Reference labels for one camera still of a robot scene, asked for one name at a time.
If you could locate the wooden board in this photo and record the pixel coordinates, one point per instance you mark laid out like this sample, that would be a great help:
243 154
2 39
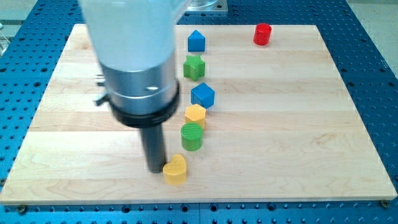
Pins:
283 128

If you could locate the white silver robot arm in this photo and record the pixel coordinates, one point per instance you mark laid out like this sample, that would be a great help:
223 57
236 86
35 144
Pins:
134 41

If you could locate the yellow heart block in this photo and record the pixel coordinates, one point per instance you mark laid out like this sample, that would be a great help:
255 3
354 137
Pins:
175 172

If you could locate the blue cube block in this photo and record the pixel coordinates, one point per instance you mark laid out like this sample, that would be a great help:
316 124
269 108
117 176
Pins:
203 95

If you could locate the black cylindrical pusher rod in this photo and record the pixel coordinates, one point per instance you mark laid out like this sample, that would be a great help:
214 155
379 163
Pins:
154 147

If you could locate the green cylinder block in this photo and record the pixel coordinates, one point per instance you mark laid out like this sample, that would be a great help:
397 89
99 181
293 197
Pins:
191 136

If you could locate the green star block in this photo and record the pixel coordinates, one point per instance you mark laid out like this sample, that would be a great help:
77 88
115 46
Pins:
193 67

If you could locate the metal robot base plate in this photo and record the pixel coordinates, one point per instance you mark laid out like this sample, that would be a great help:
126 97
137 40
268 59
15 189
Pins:
208 7

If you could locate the red cylinder block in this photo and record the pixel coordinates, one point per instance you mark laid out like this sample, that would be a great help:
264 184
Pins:
262 34

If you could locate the yellow hexagon block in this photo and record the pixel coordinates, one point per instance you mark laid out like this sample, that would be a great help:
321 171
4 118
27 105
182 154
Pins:
195 114

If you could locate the blue triangular prism block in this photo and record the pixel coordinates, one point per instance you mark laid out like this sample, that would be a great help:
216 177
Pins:
196 42

